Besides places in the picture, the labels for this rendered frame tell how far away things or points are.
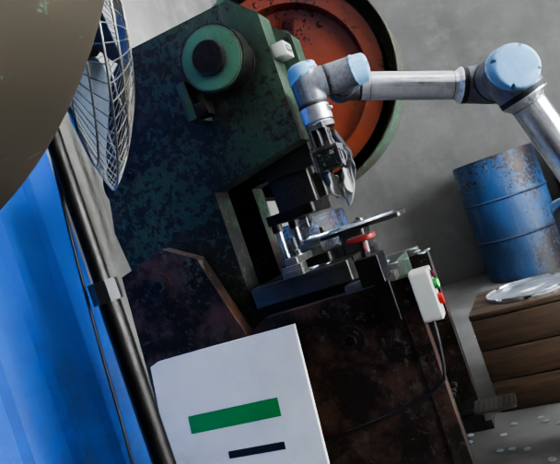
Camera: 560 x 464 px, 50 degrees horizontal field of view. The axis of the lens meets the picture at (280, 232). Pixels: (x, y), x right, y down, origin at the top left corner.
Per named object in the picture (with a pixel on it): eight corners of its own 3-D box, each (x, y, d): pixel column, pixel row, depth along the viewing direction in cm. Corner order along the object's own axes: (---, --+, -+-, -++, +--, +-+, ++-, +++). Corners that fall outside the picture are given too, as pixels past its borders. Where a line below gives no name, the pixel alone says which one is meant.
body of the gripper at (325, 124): (315, 176, 145) (299, 128, 145) (325, 175, 153) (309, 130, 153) (344, 165, 142) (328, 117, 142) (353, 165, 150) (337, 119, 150)
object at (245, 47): (273, 96, 169) (247, 20, 169) (258, 91, 158) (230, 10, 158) (205, 125, 176) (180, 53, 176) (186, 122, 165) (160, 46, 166)
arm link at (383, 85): (504, 68, 166) (325, 70, 167) (519, 57, 155) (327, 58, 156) (504, 110, 166) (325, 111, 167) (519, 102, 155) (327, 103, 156)
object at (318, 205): (334, 214, 196) (329, 197, 196) (318, 218, 177) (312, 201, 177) (290, 228, 202) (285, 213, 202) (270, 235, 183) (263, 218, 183)
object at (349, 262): (381, 257, 205) (376, 239, 205) (354, 280, 163) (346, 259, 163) (302, 281, 215) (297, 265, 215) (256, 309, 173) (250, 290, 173)
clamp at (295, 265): (320, 264, 180) (309, 231, 180) (303, 273, 164) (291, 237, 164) (301, 270, 182) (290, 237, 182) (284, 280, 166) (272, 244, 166)
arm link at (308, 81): (318, 53, 145) (284, 65, 145) (332, 97, 144) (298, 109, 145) (316, 63, 152) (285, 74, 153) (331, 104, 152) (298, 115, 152)
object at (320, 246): (335, 246, 194) (331, 232, 195) (323, 252, 180) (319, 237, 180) (310, 254, 198) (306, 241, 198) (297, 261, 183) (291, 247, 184)
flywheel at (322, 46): (435, 86, 223) (300, -41, 234) (430, 78, 204) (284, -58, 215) (304, 222, 245) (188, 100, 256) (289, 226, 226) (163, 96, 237)
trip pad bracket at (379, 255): (406, 317, 155) (381, 245, 156) (401, 326, 146) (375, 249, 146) (384, 323, 157) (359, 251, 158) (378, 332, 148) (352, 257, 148)
